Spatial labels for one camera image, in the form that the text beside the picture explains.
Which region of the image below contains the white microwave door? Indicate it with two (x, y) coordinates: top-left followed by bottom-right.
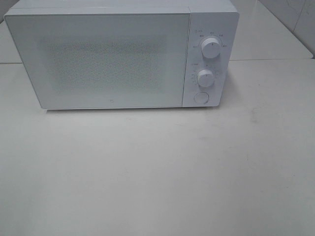
(4, 7), (190, 110)

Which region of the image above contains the white timer knob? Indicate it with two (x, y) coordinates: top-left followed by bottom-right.
(197, 69), (215, 88)

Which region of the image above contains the white round door button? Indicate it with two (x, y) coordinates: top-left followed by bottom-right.
(194, 92), (209, 104)

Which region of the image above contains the white microwave oven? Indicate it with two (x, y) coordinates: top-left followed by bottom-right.
(4, 0), (240, 108)

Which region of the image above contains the white upper power knob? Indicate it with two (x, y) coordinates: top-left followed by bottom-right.
(201, 36), (221, 59)

